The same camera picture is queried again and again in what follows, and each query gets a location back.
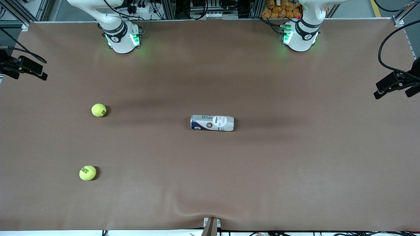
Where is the yellow tennis ball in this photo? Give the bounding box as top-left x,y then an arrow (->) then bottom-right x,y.
79,165 -> 97,181
91,103 -> 107,118

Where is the silver tennis ball can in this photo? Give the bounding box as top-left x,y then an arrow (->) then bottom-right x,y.
190,114 -> 235,132

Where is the white power strip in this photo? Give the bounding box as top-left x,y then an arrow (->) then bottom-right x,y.
126,3 -> 151,14

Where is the orange mesh bag pile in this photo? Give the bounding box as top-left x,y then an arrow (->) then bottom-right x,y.
262,0 -> 302,19

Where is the brown table cover mat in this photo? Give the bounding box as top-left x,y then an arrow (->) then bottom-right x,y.
0,19 -> 420,231

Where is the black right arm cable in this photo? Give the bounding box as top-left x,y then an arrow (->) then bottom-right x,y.
0,28 -> 47,63

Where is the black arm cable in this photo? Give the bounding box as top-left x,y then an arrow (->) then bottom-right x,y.
0,28 -> 47,63
378,20 -> 420,81

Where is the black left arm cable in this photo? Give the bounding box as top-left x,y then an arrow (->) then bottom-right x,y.
378,20 -> 420,81

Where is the aluminium frame strut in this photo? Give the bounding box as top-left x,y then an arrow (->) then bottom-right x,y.
392,0 -> 420,27
0,0 -> 30,31

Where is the aluminium frame post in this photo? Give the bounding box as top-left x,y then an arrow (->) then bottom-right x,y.
38,0 -> 63,21
248,0 -> 263,18
160,0 -> 178,19

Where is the camera mount post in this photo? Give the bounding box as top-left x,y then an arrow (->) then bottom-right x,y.
202,217 -> 221,236

